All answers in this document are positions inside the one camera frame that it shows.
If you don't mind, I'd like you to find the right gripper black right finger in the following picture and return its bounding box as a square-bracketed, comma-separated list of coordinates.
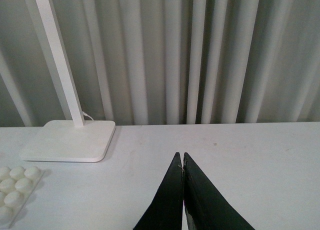
[183, 153, 253, 230]

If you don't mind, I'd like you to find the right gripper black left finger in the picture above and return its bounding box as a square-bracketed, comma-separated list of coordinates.
[134, 152, 185, 230]

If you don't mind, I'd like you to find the white desk lamp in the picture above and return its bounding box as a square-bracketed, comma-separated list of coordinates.
[20, 0, 116, 163]

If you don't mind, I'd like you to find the white pleated curtain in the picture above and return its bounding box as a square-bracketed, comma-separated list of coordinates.
[0, 0, 320, 127]

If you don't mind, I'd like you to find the white lamp cable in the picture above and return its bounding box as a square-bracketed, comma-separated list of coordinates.
[81, 110, 95, 122]

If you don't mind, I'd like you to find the white studded base plate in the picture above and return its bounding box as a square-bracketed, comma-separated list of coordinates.
[0, 166, 45, 230]

